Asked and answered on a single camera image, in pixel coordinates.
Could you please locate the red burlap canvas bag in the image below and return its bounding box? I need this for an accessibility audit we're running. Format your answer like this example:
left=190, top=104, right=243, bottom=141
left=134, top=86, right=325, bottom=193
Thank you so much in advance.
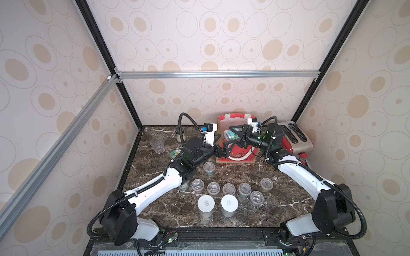
left=216, top=113, right=260, bottom=164

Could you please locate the clear plastic cup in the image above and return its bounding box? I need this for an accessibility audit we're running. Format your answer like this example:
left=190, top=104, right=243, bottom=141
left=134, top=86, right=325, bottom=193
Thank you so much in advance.
left=150, top=137, right=165, bottom=154

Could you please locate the small jar red label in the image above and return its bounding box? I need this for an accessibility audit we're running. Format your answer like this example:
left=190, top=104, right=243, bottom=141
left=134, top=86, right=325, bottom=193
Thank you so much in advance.
left=191, top=179, right=205, bottom=194

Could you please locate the glass sugar jar black lid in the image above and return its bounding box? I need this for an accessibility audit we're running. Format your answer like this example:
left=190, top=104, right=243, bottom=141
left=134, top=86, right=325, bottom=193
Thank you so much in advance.
left=175, top=127, right=185, bottom=143

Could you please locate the seed jar orange label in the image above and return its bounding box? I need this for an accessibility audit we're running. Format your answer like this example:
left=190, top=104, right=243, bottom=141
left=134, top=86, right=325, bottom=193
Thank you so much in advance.
left=207, top=182, right=221, bottom=197

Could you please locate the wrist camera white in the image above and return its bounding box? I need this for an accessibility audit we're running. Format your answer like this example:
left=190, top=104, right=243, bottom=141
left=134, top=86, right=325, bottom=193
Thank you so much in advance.
left=247, top=118, right=262, bottom=134
left=201, top=123, right=218, bottom=147

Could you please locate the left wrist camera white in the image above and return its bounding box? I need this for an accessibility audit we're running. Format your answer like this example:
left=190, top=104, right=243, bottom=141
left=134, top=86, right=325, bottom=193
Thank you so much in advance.
left=201, top=123, right=218, bottom=147

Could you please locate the red silver toaster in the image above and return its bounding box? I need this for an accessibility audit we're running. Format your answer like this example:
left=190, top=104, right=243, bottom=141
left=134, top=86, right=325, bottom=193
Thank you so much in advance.
left=279, top=121, right=313, bottom=161

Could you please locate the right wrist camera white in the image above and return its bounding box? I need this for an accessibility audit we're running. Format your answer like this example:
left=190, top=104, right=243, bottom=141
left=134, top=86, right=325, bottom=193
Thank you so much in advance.
left=247, top=118, right=262, bottom=134

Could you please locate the seed jar yellow label back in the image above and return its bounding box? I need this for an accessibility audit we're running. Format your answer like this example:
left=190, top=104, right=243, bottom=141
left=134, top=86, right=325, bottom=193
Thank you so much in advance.
left=259, top=178, right=273, bottom=193

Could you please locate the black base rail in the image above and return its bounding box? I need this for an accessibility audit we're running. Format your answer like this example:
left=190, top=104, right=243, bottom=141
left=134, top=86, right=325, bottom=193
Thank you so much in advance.
left=84, top=227, right=359, bottom=256

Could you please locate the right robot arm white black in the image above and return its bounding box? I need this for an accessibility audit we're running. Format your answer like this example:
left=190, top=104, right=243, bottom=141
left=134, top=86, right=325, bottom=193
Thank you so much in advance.
left=223, top=116, right=367, bottom=243

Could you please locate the seed jar red label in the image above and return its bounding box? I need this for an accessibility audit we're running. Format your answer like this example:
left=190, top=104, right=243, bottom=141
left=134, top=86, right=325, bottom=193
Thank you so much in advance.
left=238, top=183, right=252, bottom=198

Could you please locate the horizontal aluminium rail back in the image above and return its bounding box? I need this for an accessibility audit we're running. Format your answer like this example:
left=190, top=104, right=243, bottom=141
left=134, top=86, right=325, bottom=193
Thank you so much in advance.
left=117, top=70, right=320, bottom=79

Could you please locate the wide jar dark lid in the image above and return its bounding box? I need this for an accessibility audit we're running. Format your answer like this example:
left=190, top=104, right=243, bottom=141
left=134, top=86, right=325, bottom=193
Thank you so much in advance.
left=221, top=195, right=239, bottom=218

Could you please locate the seed jar sunflower label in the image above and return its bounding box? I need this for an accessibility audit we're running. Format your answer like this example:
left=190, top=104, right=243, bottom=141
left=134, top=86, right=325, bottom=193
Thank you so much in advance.
left=170, top=149, right=181, bottom=160

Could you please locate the wide jar white bottom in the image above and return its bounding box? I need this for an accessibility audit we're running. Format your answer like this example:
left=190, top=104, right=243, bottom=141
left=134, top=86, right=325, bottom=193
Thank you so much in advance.
left=197, top=195, right=215, bottom=218

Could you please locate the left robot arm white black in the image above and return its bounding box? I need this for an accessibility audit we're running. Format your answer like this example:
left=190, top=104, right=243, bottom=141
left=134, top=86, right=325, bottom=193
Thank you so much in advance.
left=86, top=123, right=222, bottom=246

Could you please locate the seed jar green label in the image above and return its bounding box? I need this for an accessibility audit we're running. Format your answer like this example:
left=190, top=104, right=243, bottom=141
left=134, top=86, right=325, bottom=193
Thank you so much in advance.
left=203, top=162, right=216, bottom=175

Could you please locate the aluminium rail left wall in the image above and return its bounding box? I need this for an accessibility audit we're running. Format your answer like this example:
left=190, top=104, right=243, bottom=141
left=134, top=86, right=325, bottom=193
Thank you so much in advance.
left=1, top=74, right=119, bottom=239

